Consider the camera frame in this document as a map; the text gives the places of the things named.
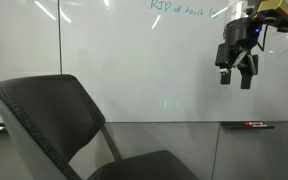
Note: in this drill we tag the black marker tray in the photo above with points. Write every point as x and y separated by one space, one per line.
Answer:
239 126

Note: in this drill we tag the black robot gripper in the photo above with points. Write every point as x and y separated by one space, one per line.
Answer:
240 36

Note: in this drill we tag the left whiteboard panel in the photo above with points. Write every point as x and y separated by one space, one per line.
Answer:
29 39

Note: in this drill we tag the large white whiteboard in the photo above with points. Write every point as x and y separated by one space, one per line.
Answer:
154 60

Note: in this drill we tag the black mesh office chair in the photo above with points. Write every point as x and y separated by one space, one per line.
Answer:
50 118

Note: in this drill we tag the gold wrist camera mount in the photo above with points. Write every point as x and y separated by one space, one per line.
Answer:
273 13

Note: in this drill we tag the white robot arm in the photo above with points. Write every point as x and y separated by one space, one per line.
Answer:
237 10

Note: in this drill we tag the red whiteboard marker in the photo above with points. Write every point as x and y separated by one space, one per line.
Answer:
253 123

